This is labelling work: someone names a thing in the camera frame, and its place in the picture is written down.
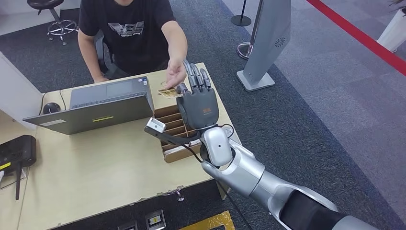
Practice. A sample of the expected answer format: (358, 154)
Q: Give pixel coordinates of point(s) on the black stool chrome base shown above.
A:
(60, 27)

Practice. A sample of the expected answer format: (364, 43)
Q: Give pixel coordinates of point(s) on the gold room key card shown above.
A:
(168, 93)

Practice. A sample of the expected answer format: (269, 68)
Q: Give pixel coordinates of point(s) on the silver floor socket plate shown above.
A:
(155, 220)
(127, 226)

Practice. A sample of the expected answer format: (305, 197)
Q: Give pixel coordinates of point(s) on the person's left forearm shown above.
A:
(176, 41)

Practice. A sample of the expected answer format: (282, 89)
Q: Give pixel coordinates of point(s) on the red barrier belt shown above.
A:
(358, 35)

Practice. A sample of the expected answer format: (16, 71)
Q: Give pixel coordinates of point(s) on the chrome stanchion base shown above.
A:
(244, 52)

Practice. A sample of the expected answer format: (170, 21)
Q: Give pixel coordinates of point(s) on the person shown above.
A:
(133, 38)

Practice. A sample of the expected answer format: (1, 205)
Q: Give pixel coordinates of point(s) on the grey laptop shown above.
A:
(95, 117)

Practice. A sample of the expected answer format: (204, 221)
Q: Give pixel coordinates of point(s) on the person's right forearm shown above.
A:
(90, 57)

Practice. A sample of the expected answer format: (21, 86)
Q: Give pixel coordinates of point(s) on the white card in organizer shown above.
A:
(173, 149)

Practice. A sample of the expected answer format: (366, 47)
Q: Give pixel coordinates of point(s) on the black antenna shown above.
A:
(18, 185)

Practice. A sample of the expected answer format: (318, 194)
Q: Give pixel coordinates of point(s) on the grey kiosk stand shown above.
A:
(269, 38)

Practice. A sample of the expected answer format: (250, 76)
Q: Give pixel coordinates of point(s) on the white partition panel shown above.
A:
(16, 95)

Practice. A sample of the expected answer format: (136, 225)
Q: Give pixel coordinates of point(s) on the black office chair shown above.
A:
(101, 54)

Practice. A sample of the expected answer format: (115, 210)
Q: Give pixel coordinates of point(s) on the metal hook under desk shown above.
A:
(180, 196)

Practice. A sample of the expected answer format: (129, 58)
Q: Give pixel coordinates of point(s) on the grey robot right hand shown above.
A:
(201, 108)

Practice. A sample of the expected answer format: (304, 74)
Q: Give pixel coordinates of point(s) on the black stanchion post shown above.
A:
(241, 20)

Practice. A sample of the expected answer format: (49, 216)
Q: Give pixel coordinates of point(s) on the person's right hand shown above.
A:
(102, 79)

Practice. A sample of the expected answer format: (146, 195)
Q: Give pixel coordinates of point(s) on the wooden card organizer box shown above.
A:
(168, 119)

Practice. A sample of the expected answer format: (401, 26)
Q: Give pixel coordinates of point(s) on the yellow floor tape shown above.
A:
(215, 220)

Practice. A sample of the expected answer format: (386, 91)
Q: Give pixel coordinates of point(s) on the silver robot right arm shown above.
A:
(250, 174)

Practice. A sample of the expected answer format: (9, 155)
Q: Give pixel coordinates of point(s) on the black computer mouse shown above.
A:
(51, 108)

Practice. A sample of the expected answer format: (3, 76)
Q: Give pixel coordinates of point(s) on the white planter pot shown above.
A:
(393, 35)

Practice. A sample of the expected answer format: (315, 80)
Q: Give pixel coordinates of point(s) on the person's left hand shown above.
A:
(174, 74)

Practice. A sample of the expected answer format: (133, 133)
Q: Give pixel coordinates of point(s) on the black desktop device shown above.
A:
(17, 152)

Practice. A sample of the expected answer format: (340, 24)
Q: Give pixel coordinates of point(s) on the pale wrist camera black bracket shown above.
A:
(155, 124)

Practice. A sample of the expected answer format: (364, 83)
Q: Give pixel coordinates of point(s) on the green plant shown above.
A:
(400, 4)

